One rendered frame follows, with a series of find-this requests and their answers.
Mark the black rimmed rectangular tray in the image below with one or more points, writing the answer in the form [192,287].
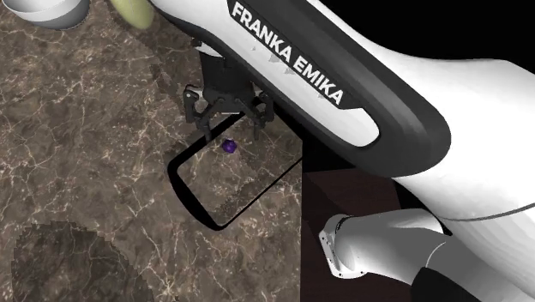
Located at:
[196,205]

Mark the white bowl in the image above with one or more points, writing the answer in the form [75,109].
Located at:
[46,12]

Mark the small purple object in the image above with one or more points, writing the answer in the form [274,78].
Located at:
[229,146]

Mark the yellow-green rounded fruit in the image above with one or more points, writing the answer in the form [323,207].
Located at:
[133,11]

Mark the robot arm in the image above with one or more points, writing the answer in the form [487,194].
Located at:
[459,104]

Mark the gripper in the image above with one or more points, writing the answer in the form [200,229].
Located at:
[223,85]

